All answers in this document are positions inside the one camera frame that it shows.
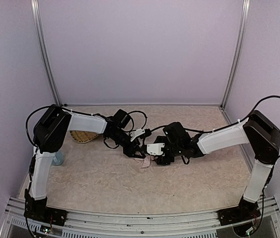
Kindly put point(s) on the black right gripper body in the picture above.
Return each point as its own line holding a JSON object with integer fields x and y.
{"x": 163, "y": 158}

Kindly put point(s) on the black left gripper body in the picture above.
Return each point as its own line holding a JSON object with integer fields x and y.
{"x": 132, "y": 150}

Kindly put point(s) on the pink and black umbrella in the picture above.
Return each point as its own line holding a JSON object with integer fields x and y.
{"x": 145, "y": 162}

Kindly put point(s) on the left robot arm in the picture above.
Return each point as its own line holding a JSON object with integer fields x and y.
{"x": 48, "y": 138}

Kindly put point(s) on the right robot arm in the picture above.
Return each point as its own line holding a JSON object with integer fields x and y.
{"x": 256, "y": 131}

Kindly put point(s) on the yellow woven bamboo tray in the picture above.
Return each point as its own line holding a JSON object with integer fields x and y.
{"x": 83, "y": 137}

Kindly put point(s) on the light blue cup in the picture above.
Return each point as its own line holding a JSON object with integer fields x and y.
{"x": 58, "y": 159}

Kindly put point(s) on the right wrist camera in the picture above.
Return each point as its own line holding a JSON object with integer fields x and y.
{"x": 157, "y": 148}

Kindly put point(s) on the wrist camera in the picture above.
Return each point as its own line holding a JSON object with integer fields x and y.
{"x": 157, "y": 148}
{"x": 141, "y": 133}

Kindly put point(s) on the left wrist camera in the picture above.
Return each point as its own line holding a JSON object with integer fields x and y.
{"x": 141, "y": 133}

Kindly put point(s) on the aluminium front rail frame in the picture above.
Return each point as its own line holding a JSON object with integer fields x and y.
{"x": 84, "y": 224}

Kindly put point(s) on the right aluminium corner post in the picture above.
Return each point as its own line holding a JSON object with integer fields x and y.
{"x": 237, "y": 53}

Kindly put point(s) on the aluminium corner post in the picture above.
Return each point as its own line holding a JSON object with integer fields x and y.
{"x": 44, "y": 53}
{"x": 237, "y": 53}

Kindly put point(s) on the left aluminium corner post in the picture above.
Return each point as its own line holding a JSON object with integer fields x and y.
{"x": 44, "y": 53}

